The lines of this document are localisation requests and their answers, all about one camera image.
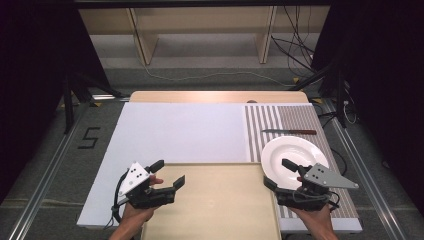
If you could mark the white plate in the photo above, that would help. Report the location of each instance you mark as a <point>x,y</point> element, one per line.
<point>286,150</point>

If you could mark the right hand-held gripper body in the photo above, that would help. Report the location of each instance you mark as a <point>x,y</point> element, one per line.
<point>321,178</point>

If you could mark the white board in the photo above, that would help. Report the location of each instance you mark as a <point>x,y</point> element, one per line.
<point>180,133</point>

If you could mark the striped placemat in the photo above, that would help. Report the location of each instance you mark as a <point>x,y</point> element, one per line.
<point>300,116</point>

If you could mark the dark chopsticks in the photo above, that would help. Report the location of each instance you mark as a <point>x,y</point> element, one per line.
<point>300,132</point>

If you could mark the metal floor rail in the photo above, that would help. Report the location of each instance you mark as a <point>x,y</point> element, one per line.
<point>366,186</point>
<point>43,186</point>

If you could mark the light wooden desk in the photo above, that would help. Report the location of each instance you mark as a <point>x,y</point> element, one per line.
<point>200,20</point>

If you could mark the person's left hand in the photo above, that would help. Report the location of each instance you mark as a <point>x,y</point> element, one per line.
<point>135,216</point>

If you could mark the wooden table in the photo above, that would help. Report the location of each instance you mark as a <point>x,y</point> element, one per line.
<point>216,96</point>

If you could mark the beige tray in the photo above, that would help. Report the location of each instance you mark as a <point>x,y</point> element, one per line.
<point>213,200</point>

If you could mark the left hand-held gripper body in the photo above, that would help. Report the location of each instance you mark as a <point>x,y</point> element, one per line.
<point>135,176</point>

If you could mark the black curtain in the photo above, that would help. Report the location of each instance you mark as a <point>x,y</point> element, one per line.
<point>383,83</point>
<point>33,83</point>

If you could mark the person's right hand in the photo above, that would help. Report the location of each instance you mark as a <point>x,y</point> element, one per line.
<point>316,218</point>

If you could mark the black tripod stand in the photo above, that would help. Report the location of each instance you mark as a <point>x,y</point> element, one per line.
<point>340,100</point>
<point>68,106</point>

